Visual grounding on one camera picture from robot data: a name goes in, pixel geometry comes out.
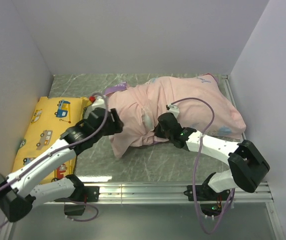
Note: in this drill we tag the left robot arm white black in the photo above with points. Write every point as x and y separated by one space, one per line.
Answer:
21 191

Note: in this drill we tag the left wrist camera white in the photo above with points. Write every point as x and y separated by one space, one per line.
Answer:
97 102

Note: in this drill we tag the white pillow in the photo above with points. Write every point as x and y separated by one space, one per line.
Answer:
147 121

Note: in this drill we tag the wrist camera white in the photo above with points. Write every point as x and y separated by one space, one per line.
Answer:
171 108
97 102

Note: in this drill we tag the aluminium mounting rail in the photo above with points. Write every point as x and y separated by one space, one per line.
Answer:
165 193

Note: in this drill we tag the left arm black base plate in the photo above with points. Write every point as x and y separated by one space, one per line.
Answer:
89 194

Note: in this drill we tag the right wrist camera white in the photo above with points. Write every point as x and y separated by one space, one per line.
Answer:
171 108

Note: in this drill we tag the yellow car print pillow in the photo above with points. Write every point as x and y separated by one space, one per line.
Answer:
51 117

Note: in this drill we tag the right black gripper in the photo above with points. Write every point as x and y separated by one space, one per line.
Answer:
157 132

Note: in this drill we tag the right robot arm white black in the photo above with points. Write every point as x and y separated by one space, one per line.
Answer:
247 166

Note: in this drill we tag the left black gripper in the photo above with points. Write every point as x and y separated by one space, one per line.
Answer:
117 125

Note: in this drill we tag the purple princess print pillowcase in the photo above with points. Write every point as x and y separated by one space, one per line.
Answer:
196 102

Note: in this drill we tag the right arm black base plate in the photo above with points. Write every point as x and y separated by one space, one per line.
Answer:
197 193

